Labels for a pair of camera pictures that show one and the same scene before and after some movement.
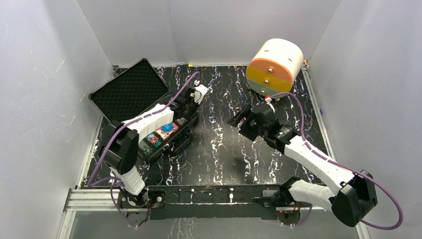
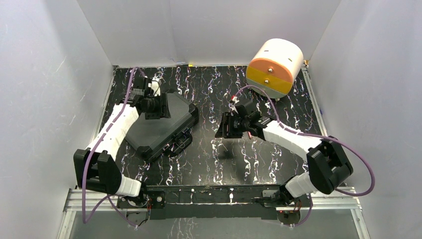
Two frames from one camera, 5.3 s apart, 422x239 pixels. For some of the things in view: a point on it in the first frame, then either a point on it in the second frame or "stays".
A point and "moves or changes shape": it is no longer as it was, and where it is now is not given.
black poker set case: x=138 y=97 moves or changes shape
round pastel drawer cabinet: x=270 y=72 stays
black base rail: x=204 y=201 stays
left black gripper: x=186 y=107 to x=163 y=105
